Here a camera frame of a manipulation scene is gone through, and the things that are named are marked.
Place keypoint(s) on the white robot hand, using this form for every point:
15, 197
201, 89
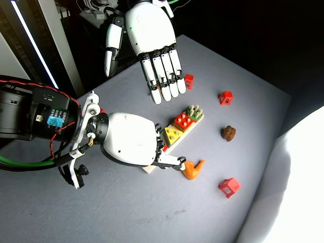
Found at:
150, 27
129, 139

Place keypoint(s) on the small red object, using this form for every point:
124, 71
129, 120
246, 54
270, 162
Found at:
165, 148

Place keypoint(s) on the wooden shape sorter board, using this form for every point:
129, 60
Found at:
152, 170

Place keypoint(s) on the red toy stool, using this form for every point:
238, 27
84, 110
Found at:
229, 187
189, 81
226, 98

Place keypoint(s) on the orange toy drumstick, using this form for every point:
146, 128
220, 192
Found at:
193, 172

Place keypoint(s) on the grey table cloth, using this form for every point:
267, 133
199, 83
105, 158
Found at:
126, 215

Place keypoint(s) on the brown toy food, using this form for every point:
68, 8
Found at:
228, 133

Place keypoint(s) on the white post with light strip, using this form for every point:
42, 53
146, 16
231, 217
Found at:
58, 38

